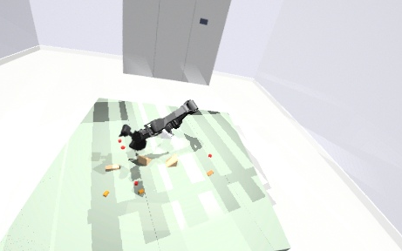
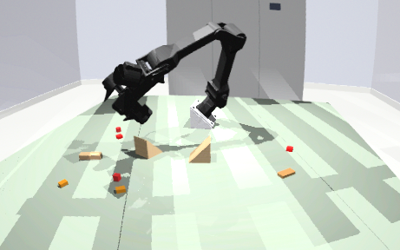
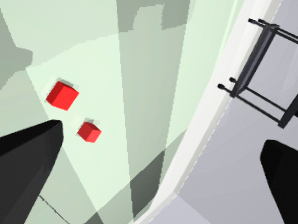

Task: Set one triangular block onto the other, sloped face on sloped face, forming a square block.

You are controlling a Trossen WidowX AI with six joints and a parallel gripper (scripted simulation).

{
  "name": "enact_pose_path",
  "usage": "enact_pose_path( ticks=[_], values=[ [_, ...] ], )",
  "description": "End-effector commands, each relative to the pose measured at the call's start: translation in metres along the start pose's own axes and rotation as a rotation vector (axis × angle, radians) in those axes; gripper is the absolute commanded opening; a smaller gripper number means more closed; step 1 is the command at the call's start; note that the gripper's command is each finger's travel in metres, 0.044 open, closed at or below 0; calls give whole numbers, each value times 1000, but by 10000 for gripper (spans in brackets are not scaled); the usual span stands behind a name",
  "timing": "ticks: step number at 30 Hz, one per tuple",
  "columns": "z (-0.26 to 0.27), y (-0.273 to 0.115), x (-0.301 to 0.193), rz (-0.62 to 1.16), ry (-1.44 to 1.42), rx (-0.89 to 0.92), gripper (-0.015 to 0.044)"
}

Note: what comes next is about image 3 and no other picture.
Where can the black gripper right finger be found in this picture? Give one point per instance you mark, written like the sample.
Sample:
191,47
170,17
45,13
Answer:
280,165

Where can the red block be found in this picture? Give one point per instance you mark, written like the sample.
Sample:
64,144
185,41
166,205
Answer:
62,95
89,132

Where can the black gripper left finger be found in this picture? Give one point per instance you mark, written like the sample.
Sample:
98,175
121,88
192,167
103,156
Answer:
26,161

